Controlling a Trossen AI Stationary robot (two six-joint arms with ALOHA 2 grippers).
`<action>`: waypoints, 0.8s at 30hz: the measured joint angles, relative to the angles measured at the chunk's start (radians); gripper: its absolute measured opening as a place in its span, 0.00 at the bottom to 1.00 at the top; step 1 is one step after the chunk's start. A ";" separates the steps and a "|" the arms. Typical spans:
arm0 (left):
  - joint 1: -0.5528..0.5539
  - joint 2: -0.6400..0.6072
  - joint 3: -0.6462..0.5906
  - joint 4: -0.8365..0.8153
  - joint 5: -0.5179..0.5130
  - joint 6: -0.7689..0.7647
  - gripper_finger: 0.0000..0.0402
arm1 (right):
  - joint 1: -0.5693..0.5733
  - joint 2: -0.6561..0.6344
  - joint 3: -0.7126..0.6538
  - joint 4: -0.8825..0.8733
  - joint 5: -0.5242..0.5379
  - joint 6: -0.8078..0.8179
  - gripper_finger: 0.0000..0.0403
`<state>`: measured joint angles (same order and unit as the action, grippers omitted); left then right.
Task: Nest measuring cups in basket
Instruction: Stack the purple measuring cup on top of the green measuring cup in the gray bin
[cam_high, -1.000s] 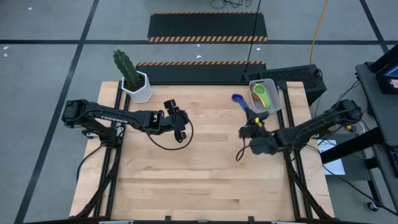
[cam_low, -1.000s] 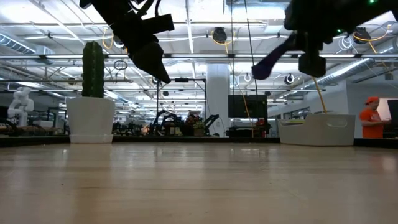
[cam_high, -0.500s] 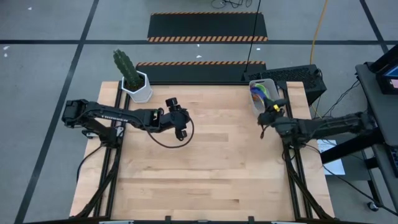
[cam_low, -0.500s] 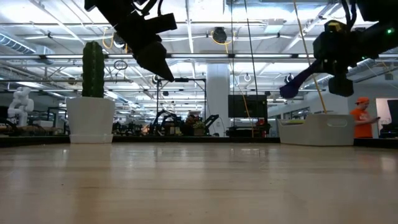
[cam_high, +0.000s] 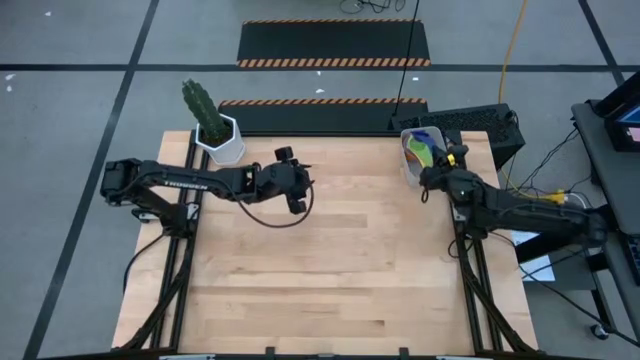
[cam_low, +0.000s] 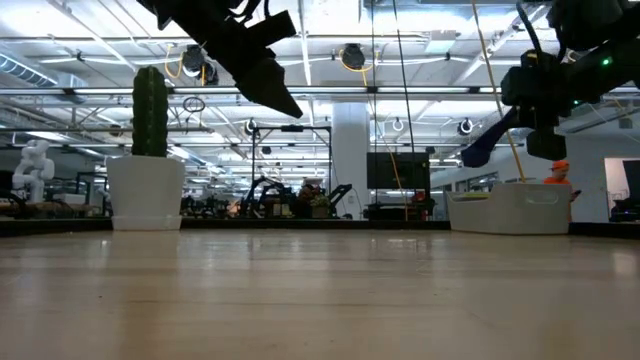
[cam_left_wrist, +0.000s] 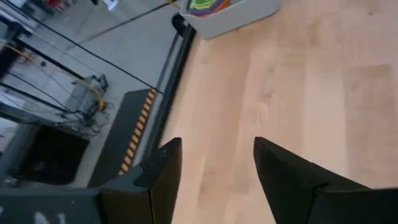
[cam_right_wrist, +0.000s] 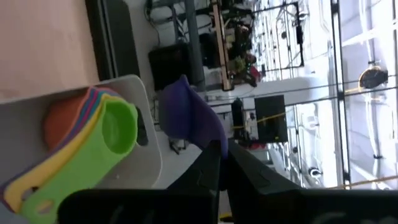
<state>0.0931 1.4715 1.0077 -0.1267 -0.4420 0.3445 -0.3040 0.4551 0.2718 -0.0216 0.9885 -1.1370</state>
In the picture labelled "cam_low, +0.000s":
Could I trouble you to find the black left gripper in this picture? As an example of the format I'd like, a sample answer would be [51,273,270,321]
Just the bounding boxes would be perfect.
[168,0,304,120]

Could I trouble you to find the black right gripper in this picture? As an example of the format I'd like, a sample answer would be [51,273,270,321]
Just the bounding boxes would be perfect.
[500,49,577,162]

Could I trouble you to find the navy blue measuring cup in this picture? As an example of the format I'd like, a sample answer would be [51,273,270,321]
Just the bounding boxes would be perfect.
[459,105,524,169]

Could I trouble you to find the grey plastic basket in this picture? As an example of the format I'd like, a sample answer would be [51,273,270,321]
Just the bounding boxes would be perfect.
[445,182,573,236]

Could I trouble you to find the person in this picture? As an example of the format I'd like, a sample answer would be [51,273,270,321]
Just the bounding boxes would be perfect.
[543,159,584,224]
[298,182,321,217]

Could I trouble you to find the black computer monitor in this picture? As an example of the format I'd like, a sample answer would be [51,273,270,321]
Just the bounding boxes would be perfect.
[622,159,640,201]

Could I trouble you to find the white square column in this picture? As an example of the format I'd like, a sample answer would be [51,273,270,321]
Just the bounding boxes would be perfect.
[331,102,372,211]

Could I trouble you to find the black background robot arms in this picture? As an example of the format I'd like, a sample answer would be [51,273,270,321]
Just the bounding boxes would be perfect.
[239,174,354,220]

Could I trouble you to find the green cactus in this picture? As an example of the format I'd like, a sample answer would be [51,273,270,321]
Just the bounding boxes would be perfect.
[130,65,170,159]

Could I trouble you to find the white hexagonal plant pot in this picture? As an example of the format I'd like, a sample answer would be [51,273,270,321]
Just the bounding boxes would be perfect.
[105,155,187,232]

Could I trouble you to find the yellow hanging cable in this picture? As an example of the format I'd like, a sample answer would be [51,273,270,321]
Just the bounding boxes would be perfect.
[469,0,528,184]

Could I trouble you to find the black tall frame stand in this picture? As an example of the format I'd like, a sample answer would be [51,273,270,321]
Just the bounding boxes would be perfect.
[251,124,334,201]

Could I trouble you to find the black hanging cable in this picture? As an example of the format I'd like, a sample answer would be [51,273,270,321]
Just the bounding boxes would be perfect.
[391,0,416,154]

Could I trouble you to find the black wall screen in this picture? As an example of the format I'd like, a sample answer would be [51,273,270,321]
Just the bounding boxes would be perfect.
[366,151,432,191]

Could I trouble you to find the black frame crossbar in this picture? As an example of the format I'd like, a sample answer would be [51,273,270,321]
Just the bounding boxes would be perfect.
[0,218,640,237]

